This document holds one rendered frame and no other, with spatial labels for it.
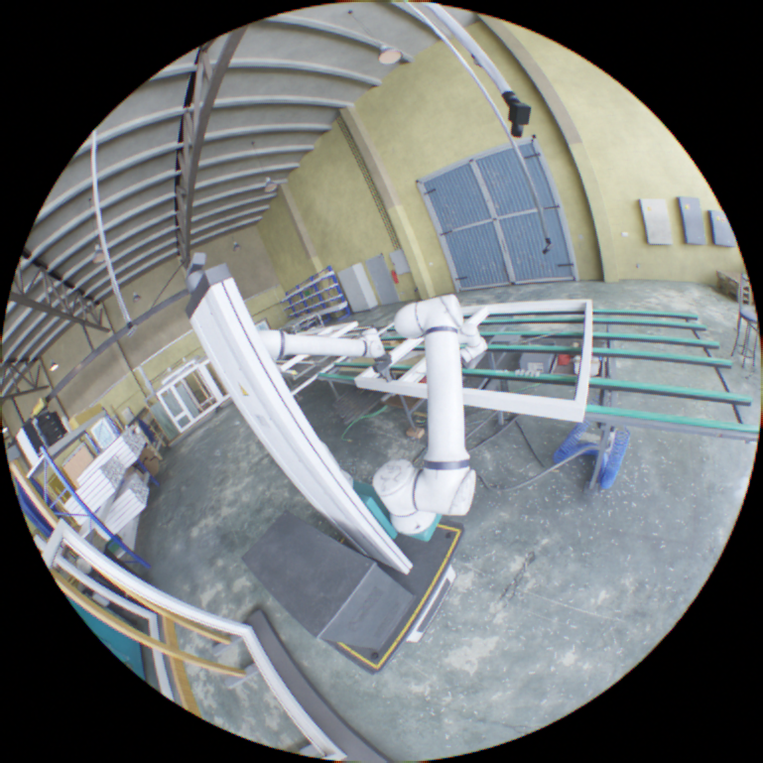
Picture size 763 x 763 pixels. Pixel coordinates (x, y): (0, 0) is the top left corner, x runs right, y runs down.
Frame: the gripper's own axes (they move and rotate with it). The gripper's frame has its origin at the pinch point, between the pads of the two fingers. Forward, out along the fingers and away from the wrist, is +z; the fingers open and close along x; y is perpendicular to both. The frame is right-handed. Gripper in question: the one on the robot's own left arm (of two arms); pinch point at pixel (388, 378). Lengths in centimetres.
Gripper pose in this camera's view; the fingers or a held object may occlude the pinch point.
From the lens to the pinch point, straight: 159.5
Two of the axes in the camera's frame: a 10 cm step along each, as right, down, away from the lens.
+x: -6.6, 5.4, -5.2
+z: 3.6, 8.4, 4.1
